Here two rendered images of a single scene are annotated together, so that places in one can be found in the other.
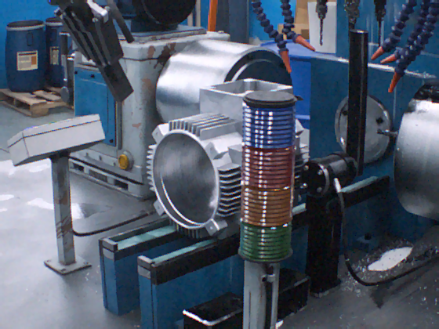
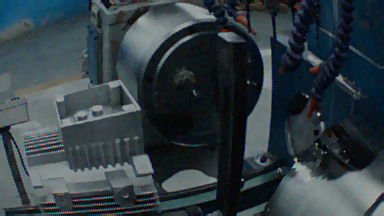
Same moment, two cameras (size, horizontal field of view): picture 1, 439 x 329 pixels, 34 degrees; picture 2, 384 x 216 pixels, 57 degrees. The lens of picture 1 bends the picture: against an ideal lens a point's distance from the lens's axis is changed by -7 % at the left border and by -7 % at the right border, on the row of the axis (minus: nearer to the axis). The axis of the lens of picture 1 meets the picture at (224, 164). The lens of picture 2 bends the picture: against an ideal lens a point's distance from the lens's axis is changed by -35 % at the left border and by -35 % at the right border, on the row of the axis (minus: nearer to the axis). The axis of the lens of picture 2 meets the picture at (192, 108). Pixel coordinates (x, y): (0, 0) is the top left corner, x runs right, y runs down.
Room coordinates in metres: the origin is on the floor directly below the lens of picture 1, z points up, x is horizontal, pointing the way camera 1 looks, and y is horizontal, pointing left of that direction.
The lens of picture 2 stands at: (0.76, -0.37, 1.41)
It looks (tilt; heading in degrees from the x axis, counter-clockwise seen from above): 26 degrees down; 23
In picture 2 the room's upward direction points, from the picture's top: 1 degrees counter-clockwise
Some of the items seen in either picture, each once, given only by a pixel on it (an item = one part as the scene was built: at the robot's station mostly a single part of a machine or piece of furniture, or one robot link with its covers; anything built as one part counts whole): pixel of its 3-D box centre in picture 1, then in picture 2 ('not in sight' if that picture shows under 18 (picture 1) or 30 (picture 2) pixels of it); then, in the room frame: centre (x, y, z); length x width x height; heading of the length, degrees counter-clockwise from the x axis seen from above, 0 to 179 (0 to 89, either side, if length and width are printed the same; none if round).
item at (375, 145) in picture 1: (362, 128); (304, 134); (1.48, -0.28, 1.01); 0.15 x 0.02 x 0.15; 45
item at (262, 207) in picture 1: (266, 199); not in sight; (0.82, -0.05, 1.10); 0.06 x 0.06 x 0.04
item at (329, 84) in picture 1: (378, 142); (323, 145); (1.52, -0.33, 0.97); 0.30 x 0.11 x 0.34; 45
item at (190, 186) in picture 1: (228, 167); (82, 185); (1.20, -0.01, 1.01); 0.20 x 0.19 x 0.19; 135
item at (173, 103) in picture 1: (209, 94); (176, 56); (1.66, 0.03, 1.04); 0.37 x 0.25 x 0.25; 45
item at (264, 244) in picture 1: (266, 235); not in sight; (0.82, -0.05, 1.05); 0.06 x 0.06 x 0.04
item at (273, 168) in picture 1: (268, 161); not in sight; (0.82, -0.05, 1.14); 0.06 x 0.06 x 0.04
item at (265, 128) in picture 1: (269, 122); not in sight; (0.82, -0.05, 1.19); 0.06 x 0.06 x 0.04
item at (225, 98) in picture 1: (246, 107); (92, 127); (1.23, -0.03, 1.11); 0.12 x 0.11 x 0.07; 135
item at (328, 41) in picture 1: (327, 27); not in sight; (3.59, -0.49, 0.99); 0.24 x 0.22 x 0.24; 44
